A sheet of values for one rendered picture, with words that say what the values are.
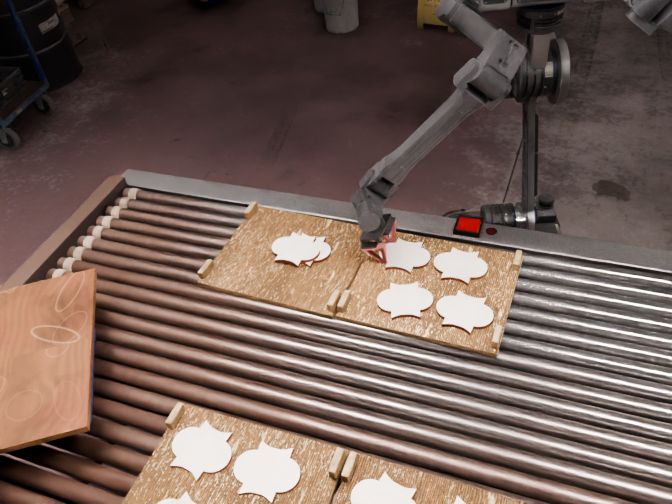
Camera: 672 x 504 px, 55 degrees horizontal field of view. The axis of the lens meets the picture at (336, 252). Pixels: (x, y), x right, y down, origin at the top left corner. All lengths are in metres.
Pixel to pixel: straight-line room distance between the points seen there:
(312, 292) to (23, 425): 0.74
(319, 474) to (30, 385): 0.68
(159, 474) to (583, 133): 3.17
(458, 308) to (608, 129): 2.60
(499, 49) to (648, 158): 2.50
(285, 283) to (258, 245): 0.18
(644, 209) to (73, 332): 2.75
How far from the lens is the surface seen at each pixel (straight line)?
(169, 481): 1.47
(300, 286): 1.73
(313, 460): 1.42
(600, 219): 3.42
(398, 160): 1.59
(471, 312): 1.63
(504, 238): 1.87
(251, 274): 1.79
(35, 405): 1.58
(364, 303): 1.66
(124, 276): 1.95
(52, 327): 1.72
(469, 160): 3.74
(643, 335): 1.69
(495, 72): 1.48
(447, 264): 1.74
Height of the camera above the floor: 2.17
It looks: 43 degrees down
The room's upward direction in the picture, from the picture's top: 8 degrees counter-clockwise
